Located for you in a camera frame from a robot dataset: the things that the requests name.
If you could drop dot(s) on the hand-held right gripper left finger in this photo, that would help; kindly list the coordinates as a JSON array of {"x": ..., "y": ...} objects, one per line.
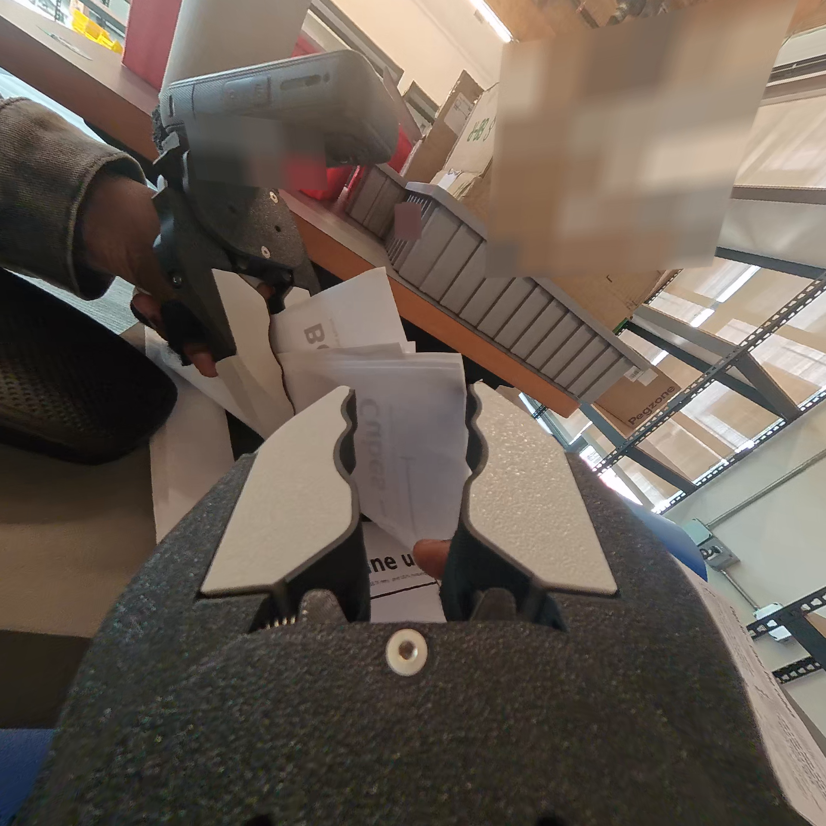
[{"x": 290, "y": 510}]

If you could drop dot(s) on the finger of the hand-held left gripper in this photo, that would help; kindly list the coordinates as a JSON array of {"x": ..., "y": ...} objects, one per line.
[{"x": 251, "y": 361}]

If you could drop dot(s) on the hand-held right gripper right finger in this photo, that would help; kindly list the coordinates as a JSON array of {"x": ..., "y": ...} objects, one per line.
[{"x": 535, "y": 510}]

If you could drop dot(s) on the white paper sheet large print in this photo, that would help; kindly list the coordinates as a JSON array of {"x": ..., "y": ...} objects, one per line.
[{"x": 348, "y": 316}]

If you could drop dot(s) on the white sheet bold black text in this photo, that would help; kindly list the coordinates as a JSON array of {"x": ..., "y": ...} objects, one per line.
[{"x": 400, "y": 593}]

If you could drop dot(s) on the person's left forearm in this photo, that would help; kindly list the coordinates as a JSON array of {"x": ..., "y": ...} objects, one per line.
[{"x": 51, "y": 187}]

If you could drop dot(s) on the white paper on desk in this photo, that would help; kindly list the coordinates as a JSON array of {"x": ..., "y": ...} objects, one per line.
[{"x": 187, "y": 464}]

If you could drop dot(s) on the person's right hand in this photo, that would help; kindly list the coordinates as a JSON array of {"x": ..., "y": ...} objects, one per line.
[{"x": 433, "y": 558}]

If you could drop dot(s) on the person's left hand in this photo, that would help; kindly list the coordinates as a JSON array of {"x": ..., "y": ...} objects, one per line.
[{"x": 122, "y": 239}]

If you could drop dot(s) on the red plastic crate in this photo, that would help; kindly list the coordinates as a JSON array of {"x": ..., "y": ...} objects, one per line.
[{"x": 322, "y": 184}]

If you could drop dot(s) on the blue folder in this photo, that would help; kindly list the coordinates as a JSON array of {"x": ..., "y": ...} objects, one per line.
[{"x": 677, "y": 548}]

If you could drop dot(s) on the cardboard box black print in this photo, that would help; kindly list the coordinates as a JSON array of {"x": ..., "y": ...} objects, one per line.
[{"x": 645, "y": 400}]

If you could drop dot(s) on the black mesh office chair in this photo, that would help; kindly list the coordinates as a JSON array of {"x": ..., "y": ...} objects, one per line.
[{"x": 71, "y": 381}]

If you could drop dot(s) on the grey ribbed plastic bin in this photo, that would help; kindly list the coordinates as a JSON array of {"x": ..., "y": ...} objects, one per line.
[{"x": 516, "y": 310}]

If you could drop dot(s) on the dark red box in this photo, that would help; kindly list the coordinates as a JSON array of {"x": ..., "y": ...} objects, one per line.
[{"x": 148, "y": 39}]

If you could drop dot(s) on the white box green print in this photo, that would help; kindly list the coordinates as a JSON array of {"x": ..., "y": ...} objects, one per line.
[{"x": 474, "y": 142}]

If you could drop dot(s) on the metal shelving rack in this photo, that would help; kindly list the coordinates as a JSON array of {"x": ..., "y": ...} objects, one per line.
[{"x": 729, "y": 361}]

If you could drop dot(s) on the yellow storage bins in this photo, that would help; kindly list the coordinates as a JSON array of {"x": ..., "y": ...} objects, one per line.
[{"x": 97, "y": 26}]

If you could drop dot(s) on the metal strut channel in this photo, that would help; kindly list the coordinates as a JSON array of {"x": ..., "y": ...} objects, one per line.
[{"x": 794, "y": 623}]

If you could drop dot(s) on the printed newspaper sheet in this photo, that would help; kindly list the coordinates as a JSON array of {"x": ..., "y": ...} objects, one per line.
[{"x": 761, "y": 710}]

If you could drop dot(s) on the ceiling light panel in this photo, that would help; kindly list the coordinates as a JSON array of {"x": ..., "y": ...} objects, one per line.
[{"x": 494, "y": 19}]

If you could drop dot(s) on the blue flat sheet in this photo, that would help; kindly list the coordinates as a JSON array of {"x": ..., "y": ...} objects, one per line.
[{"x": 26, "y": 781}]

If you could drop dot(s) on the grey wall electrical box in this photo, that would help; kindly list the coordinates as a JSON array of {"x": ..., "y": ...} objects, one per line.
[{"x": 710, "y": 545}]

